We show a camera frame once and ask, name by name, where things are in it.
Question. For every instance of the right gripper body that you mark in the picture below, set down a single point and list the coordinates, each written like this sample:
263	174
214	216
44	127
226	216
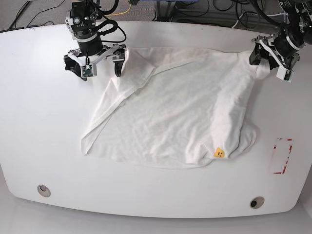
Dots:
95	50

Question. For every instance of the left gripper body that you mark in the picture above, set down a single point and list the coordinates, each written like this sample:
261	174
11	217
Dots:
281	48

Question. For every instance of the white printed t-shirt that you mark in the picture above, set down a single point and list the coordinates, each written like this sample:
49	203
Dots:
175	108

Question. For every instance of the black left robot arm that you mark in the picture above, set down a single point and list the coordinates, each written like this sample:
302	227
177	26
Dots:
299	25

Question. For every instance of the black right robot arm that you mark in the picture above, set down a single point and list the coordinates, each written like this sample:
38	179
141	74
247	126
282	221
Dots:
97	36

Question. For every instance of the red tape rectangle marking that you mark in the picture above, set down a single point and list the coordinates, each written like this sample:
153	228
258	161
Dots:
281	154

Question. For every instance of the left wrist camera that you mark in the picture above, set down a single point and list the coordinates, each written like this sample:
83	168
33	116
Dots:
284	74

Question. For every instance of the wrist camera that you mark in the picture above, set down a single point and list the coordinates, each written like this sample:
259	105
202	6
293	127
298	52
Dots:
284	74
89	70

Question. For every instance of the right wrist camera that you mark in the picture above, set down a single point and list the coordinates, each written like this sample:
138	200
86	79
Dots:
89	70

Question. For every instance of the left table cable grommet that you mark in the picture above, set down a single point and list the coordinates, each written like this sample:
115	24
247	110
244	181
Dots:
43	191

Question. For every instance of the table cable grommet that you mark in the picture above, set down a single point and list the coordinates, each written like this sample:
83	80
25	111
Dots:
43	191
257	202

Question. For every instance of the right table cable grommet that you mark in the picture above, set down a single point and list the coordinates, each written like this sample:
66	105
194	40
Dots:
257	202

